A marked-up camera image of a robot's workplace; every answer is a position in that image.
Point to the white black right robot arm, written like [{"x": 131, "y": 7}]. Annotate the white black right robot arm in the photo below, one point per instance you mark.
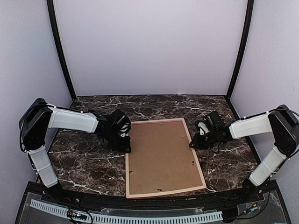
[{"x": 281, "y": 122}]

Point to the black front table rail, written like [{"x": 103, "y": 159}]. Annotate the black front table rail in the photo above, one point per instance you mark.
[{"x": 76, "y": 199}]

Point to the left black corner post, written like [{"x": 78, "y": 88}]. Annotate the left black corner post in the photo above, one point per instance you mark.
[{"x": 59, "y": 48}]

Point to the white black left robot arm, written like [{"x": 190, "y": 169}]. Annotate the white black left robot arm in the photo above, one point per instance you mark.
[{"x": 41, "y": 116}]

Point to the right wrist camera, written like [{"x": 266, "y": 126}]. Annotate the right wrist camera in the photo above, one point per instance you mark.
[{"x": 201, "y": 127}]

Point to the brown cardboard backing board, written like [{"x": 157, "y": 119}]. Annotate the brown cardboard backing board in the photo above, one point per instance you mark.
[{"x": 163, "y": 158}]

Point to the black corner post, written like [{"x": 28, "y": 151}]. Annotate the black corner post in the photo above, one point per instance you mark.
[
  {"x": 59, "y": 48},
  {"x": 242, "y": 47}
]

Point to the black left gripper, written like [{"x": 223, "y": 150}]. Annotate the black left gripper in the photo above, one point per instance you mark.
[{"x": 124, "y": 148}]

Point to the right black corner post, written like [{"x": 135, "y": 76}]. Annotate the right black corner post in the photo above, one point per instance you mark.
[{"x": 242, "y": 47}]

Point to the light wooden picture frame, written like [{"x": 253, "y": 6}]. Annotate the light wooden picture frame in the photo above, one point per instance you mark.
[{"x": 130, "y": 177}]

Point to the white slotted cable duct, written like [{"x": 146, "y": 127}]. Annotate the white slotted cable duct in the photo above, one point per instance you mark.
[{"x": 88, "y": 218}]

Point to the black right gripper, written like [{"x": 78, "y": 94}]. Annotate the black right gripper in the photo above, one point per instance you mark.
[{"x": 197, "y": 143}]

